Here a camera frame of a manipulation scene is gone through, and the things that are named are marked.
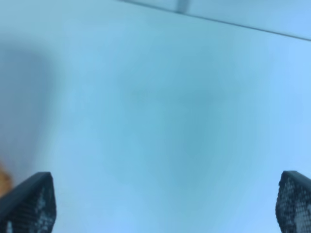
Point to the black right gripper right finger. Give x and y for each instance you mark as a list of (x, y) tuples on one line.
[(293, 204)]

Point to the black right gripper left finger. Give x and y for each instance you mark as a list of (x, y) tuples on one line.
[(30, 207)]

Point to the orange with knobbed top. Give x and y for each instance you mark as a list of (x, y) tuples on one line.
[(6, 184)]

